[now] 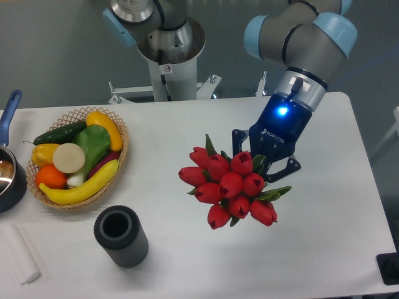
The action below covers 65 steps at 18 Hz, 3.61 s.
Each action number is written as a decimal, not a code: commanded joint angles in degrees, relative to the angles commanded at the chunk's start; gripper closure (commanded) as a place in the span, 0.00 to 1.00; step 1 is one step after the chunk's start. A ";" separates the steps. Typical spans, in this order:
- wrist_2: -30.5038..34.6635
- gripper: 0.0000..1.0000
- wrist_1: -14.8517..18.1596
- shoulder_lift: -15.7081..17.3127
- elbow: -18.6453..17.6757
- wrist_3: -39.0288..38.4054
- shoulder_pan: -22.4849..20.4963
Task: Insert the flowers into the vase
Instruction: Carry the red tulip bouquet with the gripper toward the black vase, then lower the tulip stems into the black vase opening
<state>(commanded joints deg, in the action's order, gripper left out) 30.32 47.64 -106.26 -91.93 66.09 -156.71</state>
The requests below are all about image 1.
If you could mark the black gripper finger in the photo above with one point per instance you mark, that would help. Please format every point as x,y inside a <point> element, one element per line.
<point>292,166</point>
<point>238,138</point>

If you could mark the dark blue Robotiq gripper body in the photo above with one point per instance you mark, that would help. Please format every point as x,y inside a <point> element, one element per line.
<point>278,128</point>

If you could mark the red tulip bouquet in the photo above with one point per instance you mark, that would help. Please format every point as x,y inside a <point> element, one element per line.
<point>233,187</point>

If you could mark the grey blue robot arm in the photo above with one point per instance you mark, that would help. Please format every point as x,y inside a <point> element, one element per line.
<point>311,38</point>

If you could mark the dark grey ribbed vase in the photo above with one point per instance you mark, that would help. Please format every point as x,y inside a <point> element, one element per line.
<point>119,232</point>

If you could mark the purple eggplant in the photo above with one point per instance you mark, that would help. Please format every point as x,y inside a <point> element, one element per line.
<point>108,157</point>

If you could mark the black device at edge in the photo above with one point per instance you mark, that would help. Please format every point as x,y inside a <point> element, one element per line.
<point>388,267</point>

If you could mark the green leafy bok choy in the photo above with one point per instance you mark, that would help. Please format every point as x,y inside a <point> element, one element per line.
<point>95,142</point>

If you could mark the yellow squash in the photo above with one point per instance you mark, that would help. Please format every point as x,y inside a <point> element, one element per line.
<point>103,120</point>

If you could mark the beige round onion slice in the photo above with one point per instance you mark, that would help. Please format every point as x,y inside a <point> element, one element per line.
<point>69,158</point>

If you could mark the green cucumber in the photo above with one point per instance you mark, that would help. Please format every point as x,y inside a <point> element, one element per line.
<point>60,135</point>

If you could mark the yellow banana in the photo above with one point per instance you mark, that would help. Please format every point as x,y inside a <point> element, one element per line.
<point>86,190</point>

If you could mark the orange fruit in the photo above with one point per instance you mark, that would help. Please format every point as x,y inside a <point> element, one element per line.
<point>51,177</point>

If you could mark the yellow bell pepper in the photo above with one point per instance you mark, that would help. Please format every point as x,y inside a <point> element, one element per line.
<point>42,155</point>

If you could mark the white folded cloth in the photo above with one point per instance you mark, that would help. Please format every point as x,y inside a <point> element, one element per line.
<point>19,254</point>

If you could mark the white metal table frame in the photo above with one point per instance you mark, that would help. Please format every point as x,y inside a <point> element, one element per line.
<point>205,90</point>

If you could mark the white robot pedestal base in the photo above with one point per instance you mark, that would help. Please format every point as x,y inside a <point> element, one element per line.
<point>172,60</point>

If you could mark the blue handled saucepan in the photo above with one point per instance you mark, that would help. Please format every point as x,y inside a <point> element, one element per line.
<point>13,176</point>

